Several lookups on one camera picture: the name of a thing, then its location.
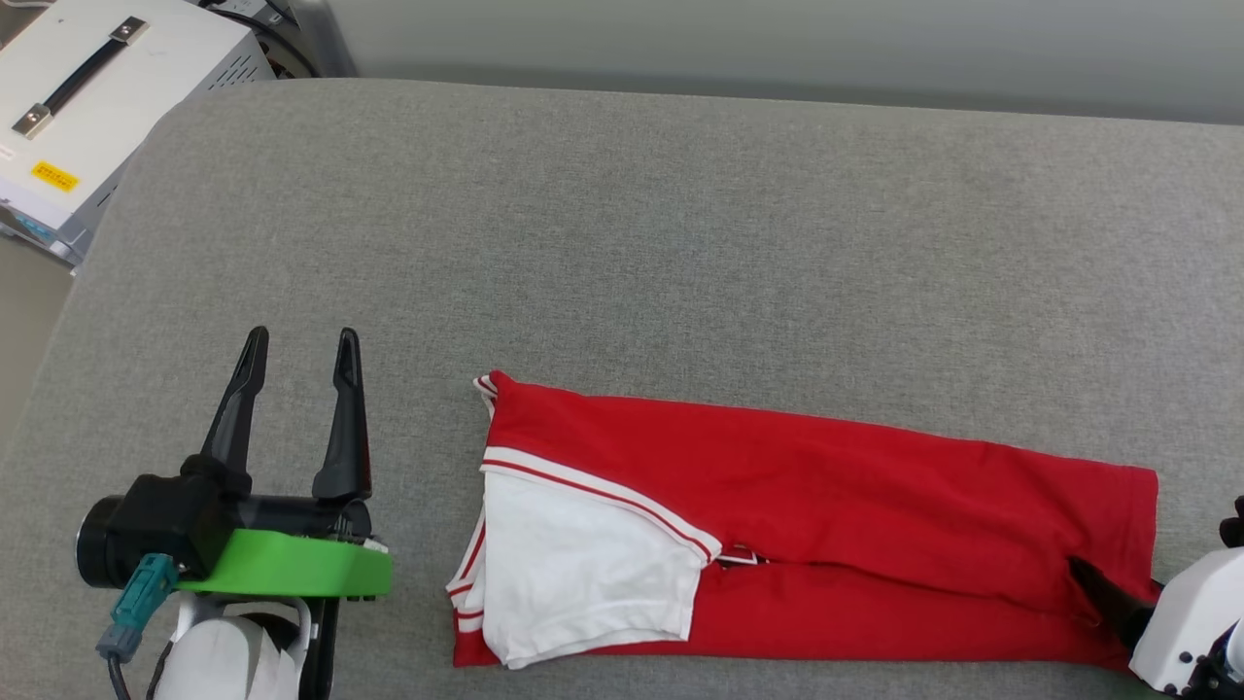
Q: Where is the left teal connector cable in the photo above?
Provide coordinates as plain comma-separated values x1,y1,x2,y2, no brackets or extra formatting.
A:
95,552,182,700

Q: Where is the white equipment box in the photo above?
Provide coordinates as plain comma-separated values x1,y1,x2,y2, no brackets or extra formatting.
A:
0,0,278,265

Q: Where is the red and white shirt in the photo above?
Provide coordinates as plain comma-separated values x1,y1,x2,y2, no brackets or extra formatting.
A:
445,369,1162,674

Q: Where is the grey partition post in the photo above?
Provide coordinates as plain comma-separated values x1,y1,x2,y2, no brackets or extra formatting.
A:
290,0,359,79

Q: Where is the black box carry handle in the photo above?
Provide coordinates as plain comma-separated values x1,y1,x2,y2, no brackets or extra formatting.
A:
12,17,150,139

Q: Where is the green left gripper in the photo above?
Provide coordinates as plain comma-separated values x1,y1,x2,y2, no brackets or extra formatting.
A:
76,326,395,599

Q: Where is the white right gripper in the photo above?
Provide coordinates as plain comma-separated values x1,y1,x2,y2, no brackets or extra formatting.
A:
1067,547,1244,697

